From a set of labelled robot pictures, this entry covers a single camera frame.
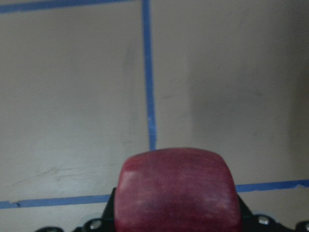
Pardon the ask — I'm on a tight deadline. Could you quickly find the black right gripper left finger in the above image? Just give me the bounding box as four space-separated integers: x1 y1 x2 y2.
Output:
101 188 116 226

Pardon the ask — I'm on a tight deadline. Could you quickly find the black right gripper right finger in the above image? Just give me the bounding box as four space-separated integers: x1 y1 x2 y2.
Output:
238 195 253 224

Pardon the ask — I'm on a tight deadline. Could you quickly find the red apple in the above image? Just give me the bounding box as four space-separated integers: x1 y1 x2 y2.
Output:
114 148 242 232

